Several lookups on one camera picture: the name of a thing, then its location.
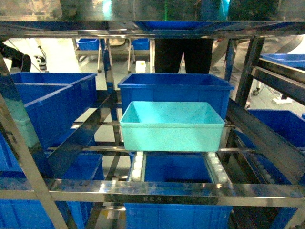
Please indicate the stainless steel shelf rail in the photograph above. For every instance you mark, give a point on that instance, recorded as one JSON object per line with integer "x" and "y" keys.
{"x": 253, "y": 195}

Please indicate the turquoise plastic bin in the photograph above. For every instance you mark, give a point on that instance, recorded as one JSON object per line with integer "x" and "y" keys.
{"x": 171, "y": 126}

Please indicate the blue bin behind turquoise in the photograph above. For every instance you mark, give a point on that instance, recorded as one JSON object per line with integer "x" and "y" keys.
{"x": 176, "y": 87}

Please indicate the blue bin below centre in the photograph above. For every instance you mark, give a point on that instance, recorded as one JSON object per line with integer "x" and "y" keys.
{"x": 176, "y": 167}

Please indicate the blue bin right shelf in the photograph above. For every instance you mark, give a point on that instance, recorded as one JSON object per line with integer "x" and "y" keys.
{"x": 285, "y": 123}

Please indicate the blue bin shelf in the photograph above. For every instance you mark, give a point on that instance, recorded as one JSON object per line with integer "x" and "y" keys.
{"x": 285, "y": 123}
{"x": 45, "y": 105}

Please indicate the person in dark trousers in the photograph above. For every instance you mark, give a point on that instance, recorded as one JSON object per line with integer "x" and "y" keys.
{"x": 197, "y": 52}

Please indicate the blue bin left shelf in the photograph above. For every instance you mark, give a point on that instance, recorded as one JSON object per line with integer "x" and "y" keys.
{"x": 45, "y": 105}

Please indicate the blue bin bottom centre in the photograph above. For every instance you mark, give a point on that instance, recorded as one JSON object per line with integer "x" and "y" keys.
{"x": 171, "y": 216}

